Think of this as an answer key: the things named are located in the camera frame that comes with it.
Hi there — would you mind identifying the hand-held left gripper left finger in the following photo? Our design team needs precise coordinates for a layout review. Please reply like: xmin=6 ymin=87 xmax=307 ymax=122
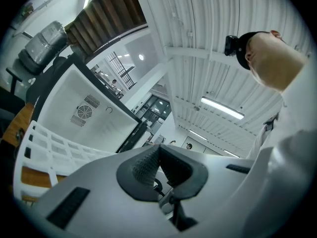
xmin=31 ymin=144 xmax=189 ymax=238

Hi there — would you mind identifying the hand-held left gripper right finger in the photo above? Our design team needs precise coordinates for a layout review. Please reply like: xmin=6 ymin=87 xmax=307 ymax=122
xmin=159 ymin=144 xmax=256 ymax=238

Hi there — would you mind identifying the white plastic grid shelf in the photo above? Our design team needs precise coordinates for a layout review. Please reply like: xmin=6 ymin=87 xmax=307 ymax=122
xmin=13 ymin=119 xmax=117 ymax=201

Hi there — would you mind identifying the black mini fridge white interior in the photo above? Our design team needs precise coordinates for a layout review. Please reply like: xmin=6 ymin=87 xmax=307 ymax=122
xmin=26 ymin=54 xmax=150 ymax=154

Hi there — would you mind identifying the person's white shirt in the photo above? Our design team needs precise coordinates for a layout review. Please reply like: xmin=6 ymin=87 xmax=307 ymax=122
xmin=246 ymin=57 xmax=317 ymax=238

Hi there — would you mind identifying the black framed glass door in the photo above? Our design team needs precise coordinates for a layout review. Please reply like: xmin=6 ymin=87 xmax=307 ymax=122
xmin=134 ymin=94 xmax=172 ymax=134

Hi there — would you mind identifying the person's head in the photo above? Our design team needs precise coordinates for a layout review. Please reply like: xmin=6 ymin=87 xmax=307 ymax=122
xmin=236 ymin=30 xmax=308 ymax=93

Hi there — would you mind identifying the black metal railing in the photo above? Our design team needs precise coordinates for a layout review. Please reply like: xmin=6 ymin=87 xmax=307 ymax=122
xmin=106 ymin=51 xmax=138 ymax=87

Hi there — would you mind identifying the plastic-wrapped grey office chair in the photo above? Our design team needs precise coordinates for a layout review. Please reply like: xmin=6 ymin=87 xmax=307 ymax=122
xmin=5 ymin=20 xmax=69 ymax=94

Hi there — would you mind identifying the brown wooden staircase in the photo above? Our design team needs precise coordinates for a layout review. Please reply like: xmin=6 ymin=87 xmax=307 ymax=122
xmin=64 ymin=0 xmax=149 ymax=57

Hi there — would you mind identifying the black head-worn camera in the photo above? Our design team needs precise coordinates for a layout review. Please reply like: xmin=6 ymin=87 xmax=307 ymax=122
xmin=223 ymin=34 xmax=240 ymax=57

